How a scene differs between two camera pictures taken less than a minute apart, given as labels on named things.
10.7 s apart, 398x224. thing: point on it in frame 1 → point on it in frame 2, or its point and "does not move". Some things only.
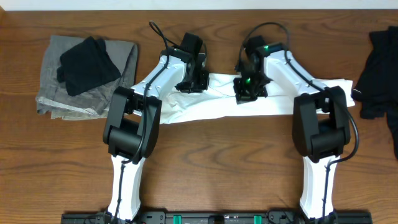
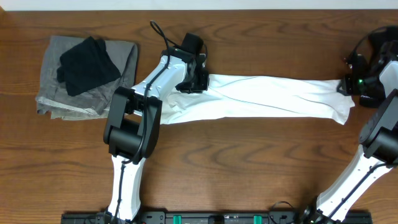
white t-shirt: [218, 103] does not move
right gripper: [242, 96] → [348, 89]
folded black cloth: [86, 66] does not move
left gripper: [204, 86] does not move
